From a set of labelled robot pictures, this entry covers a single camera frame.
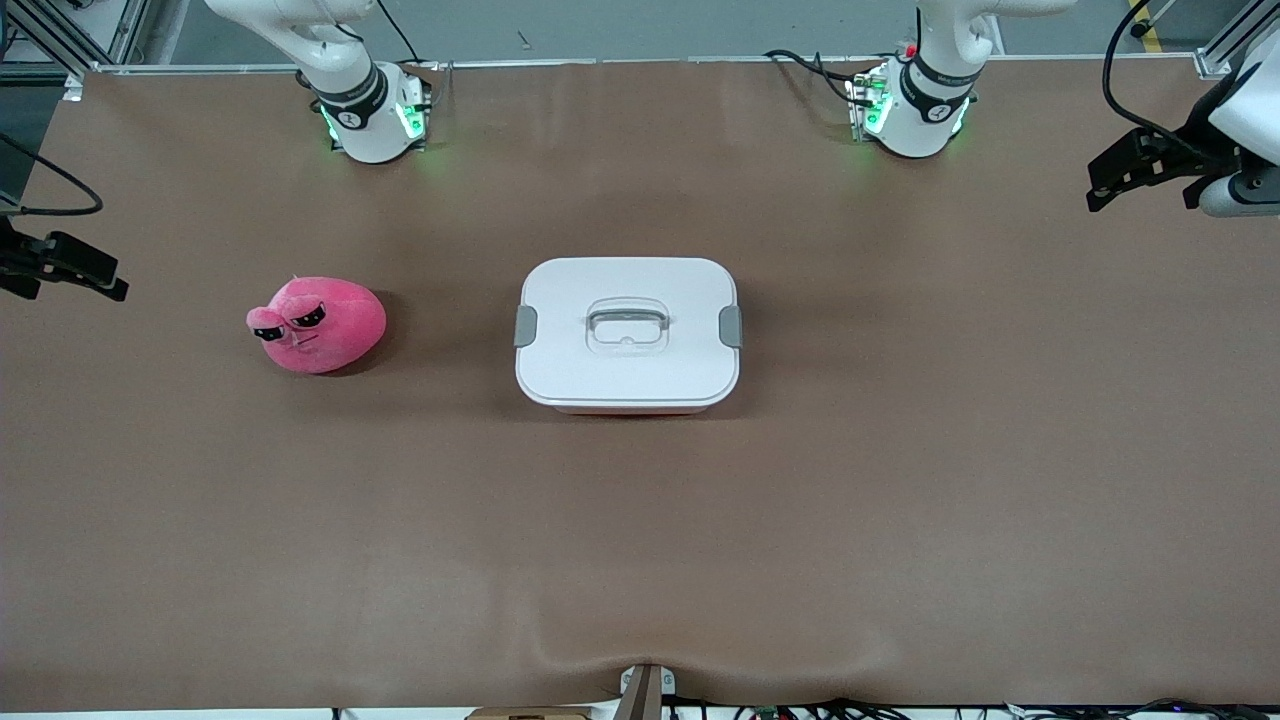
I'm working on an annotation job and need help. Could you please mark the brown table mat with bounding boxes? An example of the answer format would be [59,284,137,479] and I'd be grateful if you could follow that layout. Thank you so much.
[0,55,1280,713]

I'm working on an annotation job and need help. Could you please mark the pink plush toy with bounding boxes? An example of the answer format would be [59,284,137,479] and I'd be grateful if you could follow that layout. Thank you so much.
[246,276,388,376]

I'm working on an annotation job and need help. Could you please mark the aluminium frame profile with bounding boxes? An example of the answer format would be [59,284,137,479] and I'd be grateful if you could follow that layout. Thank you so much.
[0,0,151,83]
[1195,0,1280,79]

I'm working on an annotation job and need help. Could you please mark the front camera mounting bracket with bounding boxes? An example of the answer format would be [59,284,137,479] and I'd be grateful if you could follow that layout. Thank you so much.
[618,663,677,720]

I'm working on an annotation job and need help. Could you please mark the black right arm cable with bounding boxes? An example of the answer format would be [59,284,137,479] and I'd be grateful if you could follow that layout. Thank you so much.
[0,135,104,217]

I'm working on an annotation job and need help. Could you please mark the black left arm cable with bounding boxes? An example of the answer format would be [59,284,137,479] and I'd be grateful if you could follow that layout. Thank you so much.
[1102,0,1241,166]

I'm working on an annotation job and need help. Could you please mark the white box lid grey latches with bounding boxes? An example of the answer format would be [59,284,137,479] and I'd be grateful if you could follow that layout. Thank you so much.
[513,257,744,409]

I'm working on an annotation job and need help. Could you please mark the pink plastic box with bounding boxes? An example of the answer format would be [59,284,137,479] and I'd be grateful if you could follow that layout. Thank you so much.
[545,400,716,417]

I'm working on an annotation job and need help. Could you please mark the thin metal stand leg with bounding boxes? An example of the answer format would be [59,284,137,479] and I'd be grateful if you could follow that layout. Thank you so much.
[1128,0,1177,39]

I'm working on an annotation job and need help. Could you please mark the black base cable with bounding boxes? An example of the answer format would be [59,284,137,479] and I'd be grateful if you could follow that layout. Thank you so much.
[765,48,863,107]

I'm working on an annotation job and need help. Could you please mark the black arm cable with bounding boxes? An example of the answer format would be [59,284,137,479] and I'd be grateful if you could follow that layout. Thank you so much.
[1102,0,1241,166]
[0,135,104,217]

